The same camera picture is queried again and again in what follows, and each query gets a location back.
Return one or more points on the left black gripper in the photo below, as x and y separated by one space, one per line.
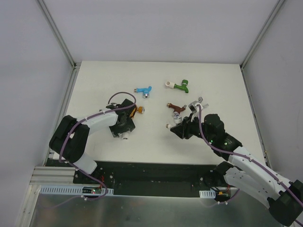
123 127

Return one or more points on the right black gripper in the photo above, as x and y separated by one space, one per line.
185 127

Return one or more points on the white elbow pipe fitting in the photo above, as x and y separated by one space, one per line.
125 136

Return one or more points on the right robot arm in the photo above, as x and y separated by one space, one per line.
282 197

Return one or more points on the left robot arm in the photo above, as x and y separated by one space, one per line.
70 138

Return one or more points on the orange faucet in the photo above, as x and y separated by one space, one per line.
137 109

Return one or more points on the brown faucet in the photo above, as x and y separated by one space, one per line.
176 109

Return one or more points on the grey faucet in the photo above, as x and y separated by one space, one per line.
201 100

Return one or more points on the blue faucet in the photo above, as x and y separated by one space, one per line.
145 91

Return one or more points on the green faucet with white fitting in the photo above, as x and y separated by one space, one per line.
182 86

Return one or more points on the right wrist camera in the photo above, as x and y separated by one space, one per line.
195 108

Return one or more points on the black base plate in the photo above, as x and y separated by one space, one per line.
152 179

